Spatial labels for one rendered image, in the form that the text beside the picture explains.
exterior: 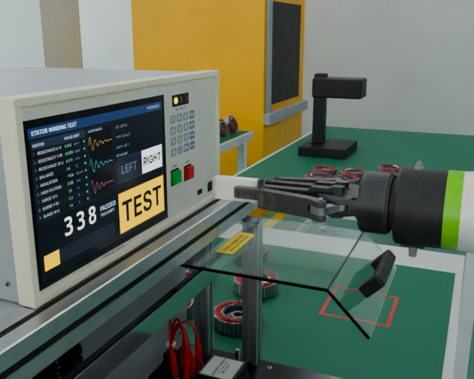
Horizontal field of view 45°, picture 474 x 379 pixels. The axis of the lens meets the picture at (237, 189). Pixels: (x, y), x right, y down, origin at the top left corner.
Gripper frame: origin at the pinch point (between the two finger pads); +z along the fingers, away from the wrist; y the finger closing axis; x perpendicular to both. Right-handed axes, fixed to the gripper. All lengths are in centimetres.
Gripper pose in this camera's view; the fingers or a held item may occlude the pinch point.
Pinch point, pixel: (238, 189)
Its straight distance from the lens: 76.3
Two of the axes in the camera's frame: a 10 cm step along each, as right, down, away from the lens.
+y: 3.9, -2.4, 8.9
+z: -9.2, -0.9, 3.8
